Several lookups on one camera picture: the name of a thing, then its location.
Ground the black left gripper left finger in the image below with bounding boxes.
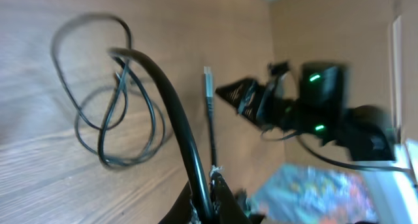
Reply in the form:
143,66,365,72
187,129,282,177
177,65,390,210
159,182,199,224

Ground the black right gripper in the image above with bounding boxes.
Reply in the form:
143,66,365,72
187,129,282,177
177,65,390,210
215,61,297,133

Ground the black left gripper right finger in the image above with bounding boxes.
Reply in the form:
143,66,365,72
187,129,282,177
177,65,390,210
210,167,251,224

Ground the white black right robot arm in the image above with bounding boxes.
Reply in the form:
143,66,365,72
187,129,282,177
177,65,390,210
216,61,417,223

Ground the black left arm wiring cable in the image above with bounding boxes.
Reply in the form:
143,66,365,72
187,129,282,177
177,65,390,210
107,47,216,224

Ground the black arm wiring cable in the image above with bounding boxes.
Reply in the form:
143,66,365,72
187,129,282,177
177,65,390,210
259,125,412,172
107,47,216,224

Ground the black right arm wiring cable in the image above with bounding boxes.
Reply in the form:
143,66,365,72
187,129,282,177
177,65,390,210
259,125,412,172

